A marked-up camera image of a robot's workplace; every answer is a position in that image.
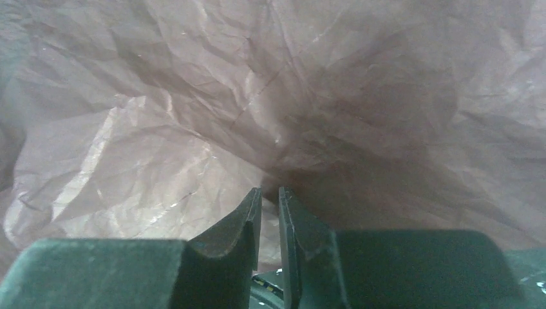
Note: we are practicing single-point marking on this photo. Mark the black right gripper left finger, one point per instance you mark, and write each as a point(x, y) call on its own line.
point(212, 270)

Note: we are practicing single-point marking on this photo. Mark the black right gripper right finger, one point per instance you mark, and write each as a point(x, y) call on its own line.
point(328, 268)

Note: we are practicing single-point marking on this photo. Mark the maroon wrapping paper sheet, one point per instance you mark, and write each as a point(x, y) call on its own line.
point(153, 119)

